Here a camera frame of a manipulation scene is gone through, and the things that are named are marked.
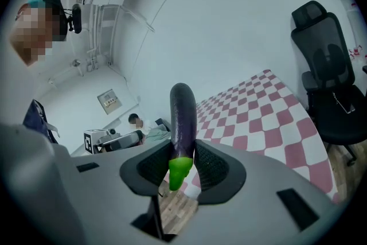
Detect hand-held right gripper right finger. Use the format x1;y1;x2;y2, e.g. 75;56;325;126
194;139;247;206

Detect black mesh office chair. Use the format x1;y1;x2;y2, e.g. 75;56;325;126
290;0;367;167

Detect red wall decoration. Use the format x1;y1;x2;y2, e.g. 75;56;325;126
348;44;367;64

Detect white wall pipes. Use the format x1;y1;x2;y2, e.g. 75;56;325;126
85;3;104;72

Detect person's dark blue shirt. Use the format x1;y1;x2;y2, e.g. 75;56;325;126
22;99;60;145

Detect grey wall panel box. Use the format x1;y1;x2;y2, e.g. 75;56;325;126
96;88;124;116

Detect silver metal bracket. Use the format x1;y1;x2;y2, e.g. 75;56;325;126
331;91;357;115

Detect person's head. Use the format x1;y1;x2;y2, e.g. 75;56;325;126
7;0;69;67

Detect red white checkered table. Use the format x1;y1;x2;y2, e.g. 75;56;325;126
183;68;342;205

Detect purple eggplant with green stem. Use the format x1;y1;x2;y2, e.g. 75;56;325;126
168;82;198;192

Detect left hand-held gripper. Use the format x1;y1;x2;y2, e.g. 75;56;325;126
83;128;145;154

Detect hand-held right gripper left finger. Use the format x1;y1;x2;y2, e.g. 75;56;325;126
119;140;173;197

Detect black head-mounted camera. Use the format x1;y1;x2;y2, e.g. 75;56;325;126
64;3;83;35

